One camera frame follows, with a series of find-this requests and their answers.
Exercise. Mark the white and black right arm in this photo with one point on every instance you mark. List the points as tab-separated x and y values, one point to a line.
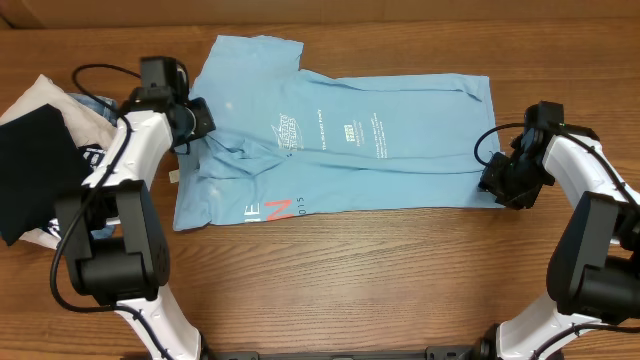
592	279

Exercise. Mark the black white printed garment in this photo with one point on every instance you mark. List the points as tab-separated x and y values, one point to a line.
92	154

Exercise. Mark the blue denim folded jeans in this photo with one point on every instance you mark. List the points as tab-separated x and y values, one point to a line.
103	106

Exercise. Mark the light blue t-shirt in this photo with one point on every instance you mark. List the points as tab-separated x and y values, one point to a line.
291	142

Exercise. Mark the black folded garment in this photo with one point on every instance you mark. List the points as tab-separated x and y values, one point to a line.
39	161

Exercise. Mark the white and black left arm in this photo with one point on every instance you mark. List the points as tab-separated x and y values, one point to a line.
113	243

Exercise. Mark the beige folded garment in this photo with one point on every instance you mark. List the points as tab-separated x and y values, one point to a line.
85	126

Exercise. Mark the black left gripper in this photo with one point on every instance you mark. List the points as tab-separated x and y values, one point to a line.
206	122

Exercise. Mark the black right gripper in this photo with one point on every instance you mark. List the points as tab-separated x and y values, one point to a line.
489	184

